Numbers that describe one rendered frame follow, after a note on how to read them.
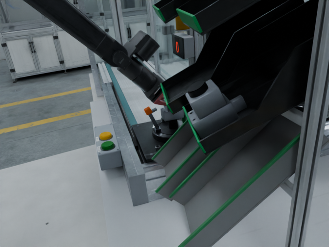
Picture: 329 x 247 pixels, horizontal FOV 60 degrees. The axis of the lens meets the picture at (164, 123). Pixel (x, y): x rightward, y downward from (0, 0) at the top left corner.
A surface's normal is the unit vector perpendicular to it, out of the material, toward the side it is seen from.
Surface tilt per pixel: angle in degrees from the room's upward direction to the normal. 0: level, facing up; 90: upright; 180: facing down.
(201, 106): 90
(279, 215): 0
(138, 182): 90
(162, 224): 0
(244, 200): 90
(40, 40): 90
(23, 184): 0
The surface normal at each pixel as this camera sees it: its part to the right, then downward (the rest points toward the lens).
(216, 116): 0.11, 0.43
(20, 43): 0.39, 0.37
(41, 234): -0.09, -0.90
